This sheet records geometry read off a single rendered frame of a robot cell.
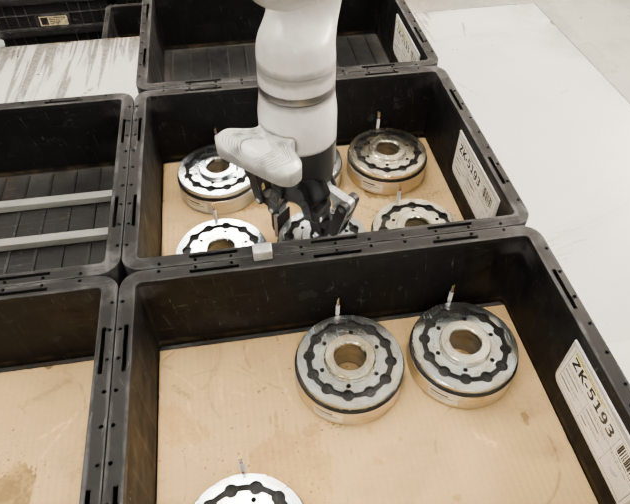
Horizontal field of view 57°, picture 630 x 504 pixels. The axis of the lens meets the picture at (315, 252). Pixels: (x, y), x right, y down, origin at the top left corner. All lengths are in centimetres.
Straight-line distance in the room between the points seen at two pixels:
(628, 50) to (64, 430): 286
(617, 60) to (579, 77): 167
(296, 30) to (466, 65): 83
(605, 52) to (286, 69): 261
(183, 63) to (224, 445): 67
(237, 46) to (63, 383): 66
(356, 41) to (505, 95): 33
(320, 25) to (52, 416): 43
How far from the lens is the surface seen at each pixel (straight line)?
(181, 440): 57
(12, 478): 60
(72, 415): 61
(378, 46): 107
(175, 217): 74
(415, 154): 78
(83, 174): 84
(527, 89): 126
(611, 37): 318
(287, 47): 50
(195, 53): 106
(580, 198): 103
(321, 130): 54
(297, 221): 67
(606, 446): 54
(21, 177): 87
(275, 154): 52
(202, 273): 54
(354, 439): 55
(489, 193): 66
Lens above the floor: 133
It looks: 48 degrees down
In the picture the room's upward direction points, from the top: straight up
